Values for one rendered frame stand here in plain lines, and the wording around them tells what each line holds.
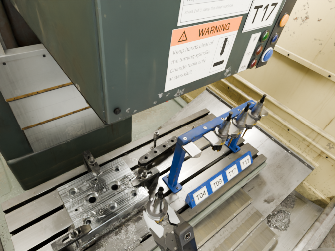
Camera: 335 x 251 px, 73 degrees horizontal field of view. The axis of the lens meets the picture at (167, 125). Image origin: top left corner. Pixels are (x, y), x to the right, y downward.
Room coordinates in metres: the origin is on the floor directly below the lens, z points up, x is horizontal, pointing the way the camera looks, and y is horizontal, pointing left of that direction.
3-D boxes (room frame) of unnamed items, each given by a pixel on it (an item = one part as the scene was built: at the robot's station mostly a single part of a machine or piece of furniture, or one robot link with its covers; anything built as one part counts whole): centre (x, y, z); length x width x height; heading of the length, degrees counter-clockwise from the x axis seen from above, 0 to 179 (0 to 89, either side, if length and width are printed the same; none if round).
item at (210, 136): (0.62, -0.19, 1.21); 0.07 x 0.05 x 0.01; 45
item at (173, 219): (0.31, -0.05, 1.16); 0.09 x 0.03 x 0.06; 32
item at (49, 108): (0.78, 0.47, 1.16); 0.48 x 0.05 x 0.51; 135
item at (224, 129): (0.66, -0.23, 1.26); 0.04 x 0.04 x 0.07
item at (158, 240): (0.24, -0.04, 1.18); 0.09 x 0.05 x 0.02; 58
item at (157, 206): (0.30, -0.01, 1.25); 0.04 x 0.04 x 0.07
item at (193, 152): (0.54, -0.11, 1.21); 0.07 x 0.05 x 0.01; 45
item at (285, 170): (0.92, -0.31, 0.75); 0.89 x 0.70 x 0.26; 45
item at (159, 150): (0.73, 0.02, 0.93); 0.26 x 0.05 x 0.06; 140
